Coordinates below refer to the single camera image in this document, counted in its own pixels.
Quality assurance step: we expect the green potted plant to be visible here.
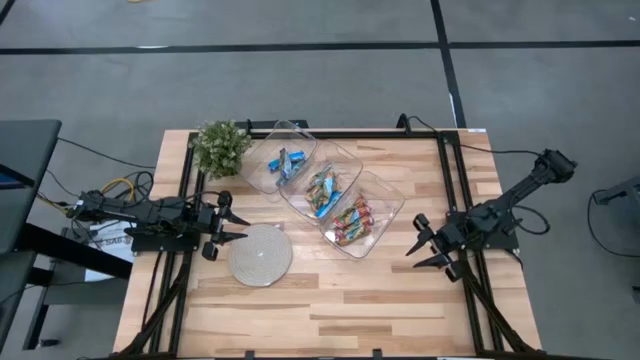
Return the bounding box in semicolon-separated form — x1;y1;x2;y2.
191;119;254;180

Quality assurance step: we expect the round woven rope mat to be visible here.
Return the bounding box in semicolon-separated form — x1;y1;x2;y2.
227;223;294;289

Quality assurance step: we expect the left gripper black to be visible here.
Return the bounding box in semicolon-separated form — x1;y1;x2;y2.
195;189;252;262

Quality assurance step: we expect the grey chair base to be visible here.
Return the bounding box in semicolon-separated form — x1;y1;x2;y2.
592;174;640;206

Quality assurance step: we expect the blue screen edge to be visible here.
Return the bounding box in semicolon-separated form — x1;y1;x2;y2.
0;164;25;190

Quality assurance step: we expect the red green granola bar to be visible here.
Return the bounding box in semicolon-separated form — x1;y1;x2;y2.
334;202;374;231
332;227;361;247
334;222;375;246
335;214;375;239
332;193;369;226

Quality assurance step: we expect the blue granola bar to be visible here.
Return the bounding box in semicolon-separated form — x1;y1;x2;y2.
314;189;346;221
277;147;294;182
267;150;307;173
276;160;307;188

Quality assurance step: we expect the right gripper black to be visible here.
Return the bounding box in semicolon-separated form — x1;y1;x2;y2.
404;212;469;284

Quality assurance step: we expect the black desk stand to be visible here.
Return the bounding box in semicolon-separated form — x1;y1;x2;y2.
0;222;134;351

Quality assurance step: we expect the black aluminium table frame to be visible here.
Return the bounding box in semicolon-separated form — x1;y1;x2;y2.
117;118;544;360

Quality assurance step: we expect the dark grey desk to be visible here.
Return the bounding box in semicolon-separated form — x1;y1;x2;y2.
0;119;63;256

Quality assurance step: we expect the orange green granola bar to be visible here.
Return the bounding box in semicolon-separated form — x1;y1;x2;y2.
317;179;341;206
319;169;344;199
304;184;326;214
305;167;334;194

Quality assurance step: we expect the clear plastic bin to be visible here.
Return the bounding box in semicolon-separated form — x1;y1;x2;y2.
240;119;319;195
278;141;365;226
319;169;406;260

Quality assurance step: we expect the white printed paper sheet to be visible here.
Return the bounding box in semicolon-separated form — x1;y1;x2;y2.
84;219;135;282

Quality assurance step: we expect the yellow cable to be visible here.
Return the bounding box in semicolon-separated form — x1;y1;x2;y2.
94;177;137;204

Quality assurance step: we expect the black cable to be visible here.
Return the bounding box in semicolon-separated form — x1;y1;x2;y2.
586;189;640;259
512;204;552;236
397;113;544;156
56;136;157;170

